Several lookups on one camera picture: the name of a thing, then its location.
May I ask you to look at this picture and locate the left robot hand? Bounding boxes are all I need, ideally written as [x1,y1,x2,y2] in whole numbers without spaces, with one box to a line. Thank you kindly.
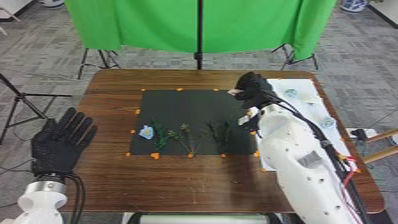
[31,107,100,178]

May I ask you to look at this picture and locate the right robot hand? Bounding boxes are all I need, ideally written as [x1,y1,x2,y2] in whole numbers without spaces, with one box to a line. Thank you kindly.
[234,71,281,110]

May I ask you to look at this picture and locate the black stand legs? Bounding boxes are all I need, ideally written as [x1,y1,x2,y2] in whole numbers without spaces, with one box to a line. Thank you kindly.
[77,47,125,81]
[271,43,322,71]

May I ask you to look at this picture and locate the dark mat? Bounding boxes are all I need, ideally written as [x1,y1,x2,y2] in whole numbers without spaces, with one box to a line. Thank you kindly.
[129,89,264,156]

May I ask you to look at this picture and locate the black tripod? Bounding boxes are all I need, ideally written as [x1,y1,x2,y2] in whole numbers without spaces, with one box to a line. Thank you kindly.
[0,73,75,145]

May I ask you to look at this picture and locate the blue flower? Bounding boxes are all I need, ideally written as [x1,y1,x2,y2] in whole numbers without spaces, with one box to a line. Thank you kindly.
[138,125,159,141]

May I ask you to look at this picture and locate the green sprig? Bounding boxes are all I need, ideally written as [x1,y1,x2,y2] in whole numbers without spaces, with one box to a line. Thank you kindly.
[166,123,205,155]
[150,118,173,151]

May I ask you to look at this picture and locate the black stand pole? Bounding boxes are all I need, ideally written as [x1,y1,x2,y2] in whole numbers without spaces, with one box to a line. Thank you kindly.
[193,0,207,71]

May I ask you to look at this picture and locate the wooden chair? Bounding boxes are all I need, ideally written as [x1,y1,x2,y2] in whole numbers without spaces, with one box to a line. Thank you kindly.
[361,127,398,165]

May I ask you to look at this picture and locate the blue and white vase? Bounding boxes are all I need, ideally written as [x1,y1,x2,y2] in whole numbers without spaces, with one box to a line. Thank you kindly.
[340,0,370,14]
[38,0,66,9]

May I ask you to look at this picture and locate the pale grey bar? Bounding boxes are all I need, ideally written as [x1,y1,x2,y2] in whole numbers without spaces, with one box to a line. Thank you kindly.
[127,213,289,224]

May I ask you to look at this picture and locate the black cable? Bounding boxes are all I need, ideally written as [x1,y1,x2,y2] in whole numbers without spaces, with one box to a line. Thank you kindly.
[63,173,90,224]

